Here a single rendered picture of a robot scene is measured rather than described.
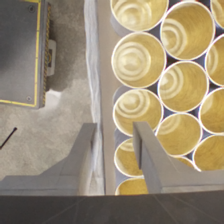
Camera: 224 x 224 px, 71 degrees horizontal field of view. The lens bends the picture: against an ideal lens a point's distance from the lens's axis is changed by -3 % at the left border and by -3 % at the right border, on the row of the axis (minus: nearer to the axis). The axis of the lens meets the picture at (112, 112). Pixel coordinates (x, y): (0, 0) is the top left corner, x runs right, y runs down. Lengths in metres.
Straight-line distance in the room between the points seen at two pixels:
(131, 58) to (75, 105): 1.22
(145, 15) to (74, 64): 1.16
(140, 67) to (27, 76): 0.99
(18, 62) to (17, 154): 1.01
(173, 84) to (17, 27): 1.06
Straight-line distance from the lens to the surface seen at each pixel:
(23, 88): 1.23
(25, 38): 1.20
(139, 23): 0.30
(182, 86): 0.32
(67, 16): 1.46
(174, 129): 0.33
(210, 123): 0.31
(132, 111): 0.30
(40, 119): 1.62
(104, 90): 0.30
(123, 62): 0.29
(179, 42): 0.31
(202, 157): 0.35
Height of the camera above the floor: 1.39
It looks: 72 degrees down
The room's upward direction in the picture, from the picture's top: 179 degrees clockwise
